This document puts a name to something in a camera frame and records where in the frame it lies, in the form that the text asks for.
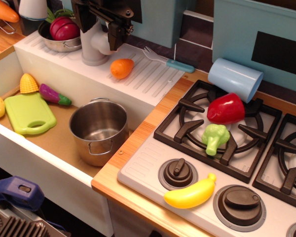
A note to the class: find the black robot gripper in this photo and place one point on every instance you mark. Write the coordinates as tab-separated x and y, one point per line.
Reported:
117	13

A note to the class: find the small orange toy carrot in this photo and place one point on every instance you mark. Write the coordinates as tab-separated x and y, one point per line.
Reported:
121	68

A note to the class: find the stainless steel pot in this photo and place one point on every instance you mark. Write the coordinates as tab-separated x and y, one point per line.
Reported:
99	129

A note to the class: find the large orange toy carrot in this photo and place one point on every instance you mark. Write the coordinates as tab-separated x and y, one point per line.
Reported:
7	13

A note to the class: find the grey white toy faucet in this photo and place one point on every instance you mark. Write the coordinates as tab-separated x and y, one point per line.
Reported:
95	46

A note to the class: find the red toy radish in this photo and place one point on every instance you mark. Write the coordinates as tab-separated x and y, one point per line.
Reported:
64	28

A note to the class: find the small steel bowl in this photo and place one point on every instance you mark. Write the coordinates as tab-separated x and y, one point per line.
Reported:
58	46

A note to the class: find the white cup upside down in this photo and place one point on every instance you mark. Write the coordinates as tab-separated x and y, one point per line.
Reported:
35	10

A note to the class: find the purple toy eggplant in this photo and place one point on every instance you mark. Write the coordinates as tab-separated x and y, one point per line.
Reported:
50	95

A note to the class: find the yellow toy corn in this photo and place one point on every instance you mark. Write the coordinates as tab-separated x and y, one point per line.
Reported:
28	84

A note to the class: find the green toy cutting board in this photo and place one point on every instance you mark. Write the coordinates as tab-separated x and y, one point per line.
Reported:
29	114

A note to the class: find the red toy bell pepper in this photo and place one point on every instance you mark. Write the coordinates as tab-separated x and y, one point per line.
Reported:
227	109

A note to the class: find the light blue plastic cup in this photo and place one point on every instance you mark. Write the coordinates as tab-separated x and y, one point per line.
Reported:
236	78

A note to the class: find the green toy broccoli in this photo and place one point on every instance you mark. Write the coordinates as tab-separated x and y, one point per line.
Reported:
214	136

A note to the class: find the left black burner grate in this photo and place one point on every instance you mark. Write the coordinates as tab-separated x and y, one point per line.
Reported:
234	149

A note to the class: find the black burner grate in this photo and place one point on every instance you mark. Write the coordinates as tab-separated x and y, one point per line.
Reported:
277	174
234	149

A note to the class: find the small brown stove knob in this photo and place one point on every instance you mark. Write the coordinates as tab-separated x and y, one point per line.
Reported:
176	174

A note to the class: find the yellow toy banana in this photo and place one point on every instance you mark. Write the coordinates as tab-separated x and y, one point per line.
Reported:
193	195

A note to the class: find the blue clamp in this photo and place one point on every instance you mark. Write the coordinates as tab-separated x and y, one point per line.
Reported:
21	193

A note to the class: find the large brown stove knob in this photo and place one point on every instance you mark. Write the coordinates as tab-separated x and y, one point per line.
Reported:
239	208

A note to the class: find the right black burner grate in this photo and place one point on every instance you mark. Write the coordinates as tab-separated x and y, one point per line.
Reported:
277	174

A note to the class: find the white fork blue handle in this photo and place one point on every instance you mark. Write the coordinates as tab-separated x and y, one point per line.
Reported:
150	54

